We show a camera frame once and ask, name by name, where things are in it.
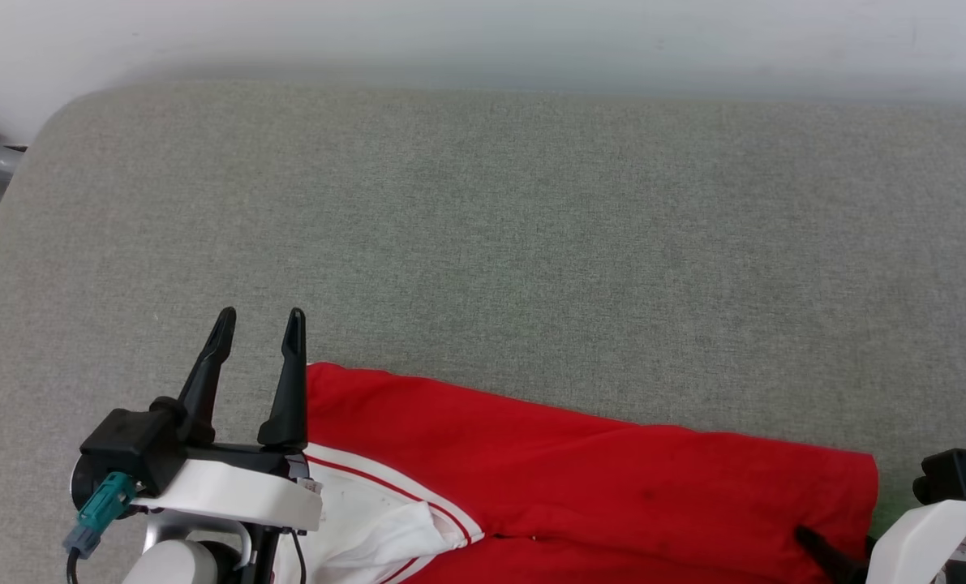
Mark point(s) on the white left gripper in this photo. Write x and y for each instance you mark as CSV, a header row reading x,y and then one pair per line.
x,y
231,491

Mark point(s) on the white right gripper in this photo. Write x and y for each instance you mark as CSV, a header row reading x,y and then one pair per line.
x,y
925,543

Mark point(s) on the red and white Bulls jersey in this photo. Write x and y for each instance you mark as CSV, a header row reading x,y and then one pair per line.
x,y
612,487

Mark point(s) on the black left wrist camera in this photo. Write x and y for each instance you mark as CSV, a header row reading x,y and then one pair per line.
x,y
134,446

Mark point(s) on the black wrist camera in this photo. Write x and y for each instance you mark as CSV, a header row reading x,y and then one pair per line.
x,y
949,474
134,446

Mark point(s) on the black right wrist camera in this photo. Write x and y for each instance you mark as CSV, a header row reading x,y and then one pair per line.
x,y
949,474

